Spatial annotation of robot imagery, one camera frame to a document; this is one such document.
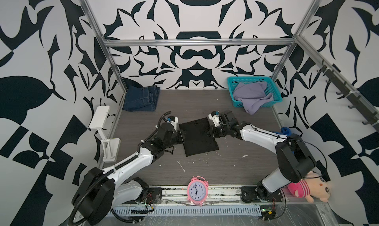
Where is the pink alarm clock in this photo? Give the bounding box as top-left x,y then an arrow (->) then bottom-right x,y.
187,176 -> 209,206

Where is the bright blue cloth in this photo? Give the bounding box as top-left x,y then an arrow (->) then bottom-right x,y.
280,127 -> 292,136

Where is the black coat hook rail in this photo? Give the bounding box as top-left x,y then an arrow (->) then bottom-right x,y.
317,59 -> 379,132

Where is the white slotted cable duct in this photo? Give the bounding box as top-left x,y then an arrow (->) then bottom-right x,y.
114,205 -> 262,217

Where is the pink plush pig toy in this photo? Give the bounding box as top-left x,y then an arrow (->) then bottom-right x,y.
287,171 -> 331,203

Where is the black garment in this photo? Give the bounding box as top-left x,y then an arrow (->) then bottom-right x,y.
179,118 -> 219,157

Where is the lavender garment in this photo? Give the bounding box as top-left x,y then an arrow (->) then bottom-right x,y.
233,82 -> 274,115

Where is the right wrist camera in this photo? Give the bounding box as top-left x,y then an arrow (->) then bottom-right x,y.
208,111 -> 221,127

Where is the small green circuit board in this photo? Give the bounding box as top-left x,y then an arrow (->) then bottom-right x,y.
260,205 -> 276,222

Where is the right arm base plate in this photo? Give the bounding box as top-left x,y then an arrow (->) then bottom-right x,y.
240,186 -> 283,203

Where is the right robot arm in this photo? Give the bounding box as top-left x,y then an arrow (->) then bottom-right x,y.
208,111 -> 316,202

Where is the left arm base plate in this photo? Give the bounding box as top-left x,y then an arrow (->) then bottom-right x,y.
142,187 -> 163,204

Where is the black corrugated cable hose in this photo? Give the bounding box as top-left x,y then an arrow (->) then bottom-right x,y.
68,111 -> 172,226

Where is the white box on stand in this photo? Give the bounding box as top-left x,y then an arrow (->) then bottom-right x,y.
89,106 -> 121,163

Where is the dark blue denim skirt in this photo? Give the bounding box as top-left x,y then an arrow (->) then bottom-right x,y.
122,85 -> 160,112

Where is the teal plastic basket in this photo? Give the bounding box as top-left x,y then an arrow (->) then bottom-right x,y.
227,77 -> 282,108

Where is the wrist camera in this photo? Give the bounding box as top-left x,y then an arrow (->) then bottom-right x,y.
167,115 -> 179,131
208,111 -> 221,127

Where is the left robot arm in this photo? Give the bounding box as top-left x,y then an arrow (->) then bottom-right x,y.
68,116 -> 183,226

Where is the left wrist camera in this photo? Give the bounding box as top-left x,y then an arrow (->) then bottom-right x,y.
167,115 -> 179,131

